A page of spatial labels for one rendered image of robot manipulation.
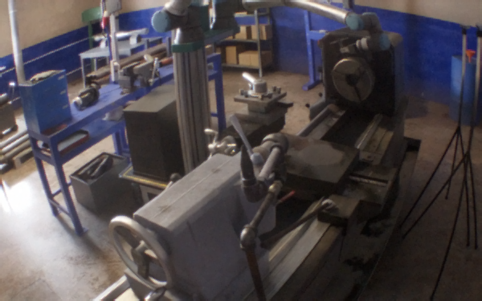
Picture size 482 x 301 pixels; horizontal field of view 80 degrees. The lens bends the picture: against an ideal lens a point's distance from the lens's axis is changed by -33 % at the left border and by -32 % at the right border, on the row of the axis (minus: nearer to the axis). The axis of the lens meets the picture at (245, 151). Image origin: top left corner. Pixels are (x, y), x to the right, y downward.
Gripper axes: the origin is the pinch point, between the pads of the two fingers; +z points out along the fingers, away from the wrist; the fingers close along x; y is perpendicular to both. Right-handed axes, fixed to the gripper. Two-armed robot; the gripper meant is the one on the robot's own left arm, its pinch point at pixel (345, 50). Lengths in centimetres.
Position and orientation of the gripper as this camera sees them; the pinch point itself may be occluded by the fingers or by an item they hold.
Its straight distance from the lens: 220.2
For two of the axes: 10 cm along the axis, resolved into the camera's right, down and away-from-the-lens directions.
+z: -5.4, 0.2, 8.4
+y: -3.7, -9.1, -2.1
